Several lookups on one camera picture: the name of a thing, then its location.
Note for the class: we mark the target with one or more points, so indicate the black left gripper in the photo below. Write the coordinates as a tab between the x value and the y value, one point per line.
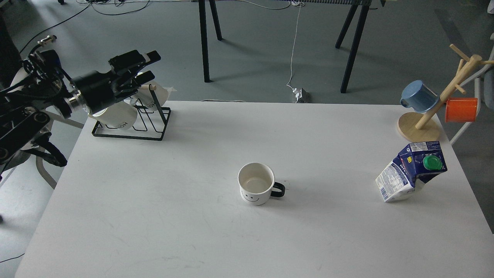
96	91

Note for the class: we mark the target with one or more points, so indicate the white smiley mug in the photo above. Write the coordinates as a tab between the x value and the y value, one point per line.
258	184

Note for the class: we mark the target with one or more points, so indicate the blue white milk carton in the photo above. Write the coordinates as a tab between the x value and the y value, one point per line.
414	166

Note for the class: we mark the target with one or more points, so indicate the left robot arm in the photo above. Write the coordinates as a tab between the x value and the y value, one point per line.
44	83

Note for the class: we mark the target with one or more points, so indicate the white mug on rack rear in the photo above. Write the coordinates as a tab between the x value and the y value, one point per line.
144	96

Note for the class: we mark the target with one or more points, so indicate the white mug on rack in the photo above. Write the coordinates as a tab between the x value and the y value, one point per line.
144	96
120	115

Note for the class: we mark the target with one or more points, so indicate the white mug on rack front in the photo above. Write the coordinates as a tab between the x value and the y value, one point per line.
120	115

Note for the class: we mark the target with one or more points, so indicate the black table legs right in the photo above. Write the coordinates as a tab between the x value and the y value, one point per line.
354	4

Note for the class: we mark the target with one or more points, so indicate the blue mug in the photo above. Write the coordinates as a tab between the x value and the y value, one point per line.
418	96

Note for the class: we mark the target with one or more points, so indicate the wooden mug tree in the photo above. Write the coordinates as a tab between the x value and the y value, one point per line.
416	127

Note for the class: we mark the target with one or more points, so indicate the orange mug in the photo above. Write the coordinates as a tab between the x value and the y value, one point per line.
461	109

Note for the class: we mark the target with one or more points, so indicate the black wire mug rack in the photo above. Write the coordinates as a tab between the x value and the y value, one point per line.
150	125

